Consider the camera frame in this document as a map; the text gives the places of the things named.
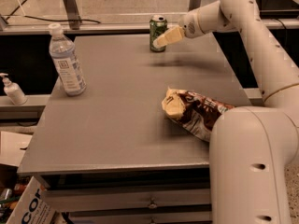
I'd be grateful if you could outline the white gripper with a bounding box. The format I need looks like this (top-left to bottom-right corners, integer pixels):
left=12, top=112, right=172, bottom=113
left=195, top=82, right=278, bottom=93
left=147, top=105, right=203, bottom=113
left=153, top=10, right=203, bottom=49

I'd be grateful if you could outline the green soda can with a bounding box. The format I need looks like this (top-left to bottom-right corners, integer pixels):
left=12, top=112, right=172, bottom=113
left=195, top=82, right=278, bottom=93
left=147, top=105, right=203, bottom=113
left=149, top=15, right=167, bottom=52

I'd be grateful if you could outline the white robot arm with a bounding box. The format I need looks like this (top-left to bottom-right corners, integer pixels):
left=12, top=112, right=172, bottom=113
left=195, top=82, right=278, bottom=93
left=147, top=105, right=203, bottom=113
left=153, top=0, right=299, bottom=224

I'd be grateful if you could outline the brown chip bag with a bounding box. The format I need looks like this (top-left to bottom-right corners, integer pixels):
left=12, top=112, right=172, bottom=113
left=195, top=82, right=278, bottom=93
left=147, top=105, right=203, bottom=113
left=162, top=89, right=234, bottom=142

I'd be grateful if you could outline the clear plastic water bottle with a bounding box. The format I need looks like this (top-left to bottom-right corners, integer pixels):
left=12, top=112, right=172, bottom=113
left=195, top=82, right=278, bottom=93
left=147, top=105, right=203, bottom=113
left=49, top=23, right=86, bottom=96

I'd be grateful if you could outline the grey drawer cabinet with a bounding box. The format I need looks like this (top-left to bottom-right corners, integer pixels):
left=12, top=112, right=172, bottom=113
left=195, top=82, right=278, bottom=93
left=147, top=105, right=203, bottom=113
left=19, top=35, right=249, bottom=224

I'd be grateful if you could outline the white pump dispenser bottle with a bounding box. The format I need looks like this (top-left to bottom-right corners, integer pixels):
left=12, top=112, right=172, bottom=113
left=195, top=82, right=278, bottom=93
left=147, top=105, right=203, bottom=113
left=0, top=73, right=27, bottom=105

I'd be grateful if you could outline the white cardboard box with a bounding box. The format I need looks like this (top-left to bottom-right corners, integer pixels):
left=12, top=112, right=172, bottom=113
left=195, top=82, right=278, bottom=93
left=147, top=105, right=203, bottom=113
left=6, top=177, right=55, bottom=224

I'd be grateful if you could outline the metal railing frame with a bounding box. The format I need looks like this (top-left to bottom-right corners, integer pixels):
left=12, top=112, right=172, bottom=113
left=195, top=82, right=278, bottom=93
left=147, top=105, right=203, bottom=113
left=0, top=0, right=299, bottom=36

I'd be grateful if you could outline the black cable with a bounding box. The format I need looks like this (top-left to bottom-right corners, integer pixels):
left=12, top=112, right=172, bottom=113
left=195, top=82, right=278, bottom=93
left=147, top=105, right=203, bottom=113
left=5, top=0, right=102, bottom=25

